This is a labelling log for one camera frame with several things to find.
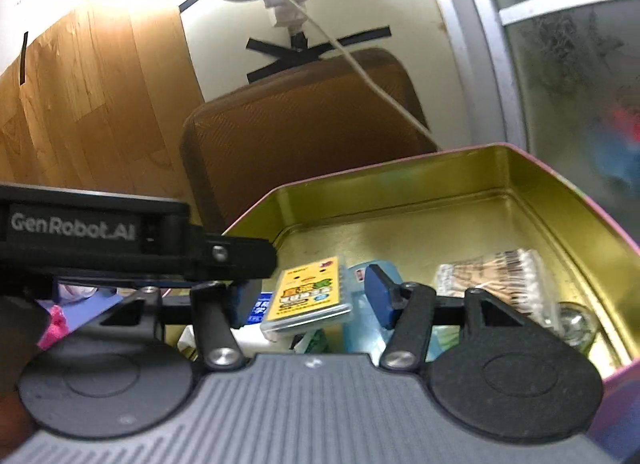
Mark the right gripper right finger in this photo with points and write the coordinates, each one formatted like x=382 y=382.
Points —
x=405 y=308

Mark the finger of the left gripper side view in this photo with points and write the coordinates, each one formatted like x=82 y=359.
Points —
x=238 y=258

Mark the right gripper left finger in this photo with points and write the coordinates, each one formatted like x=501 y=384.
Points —
x=217 y=309

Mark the yellow card pack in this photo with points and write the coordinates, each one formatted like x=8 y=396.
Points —
x=308 y=298

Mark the cotton swab bag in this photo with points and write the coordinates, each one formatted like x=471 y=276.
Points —
x=517 y=277

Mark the person's left hand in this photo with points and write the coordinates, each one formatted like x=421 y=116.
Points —
x=22 y=325

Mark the light blue plastic packet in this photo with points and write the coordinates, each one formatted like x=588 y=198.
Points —
x=363 y=333

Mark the pink towel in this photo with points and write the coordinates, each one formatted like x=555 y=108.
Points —
x=57 y=329

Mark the pink tin box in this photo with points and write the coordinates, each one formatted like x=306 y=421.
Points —
x=416 y=213

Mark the brown chair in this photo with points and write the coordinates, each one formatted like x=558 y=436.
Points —
x=305 y=122

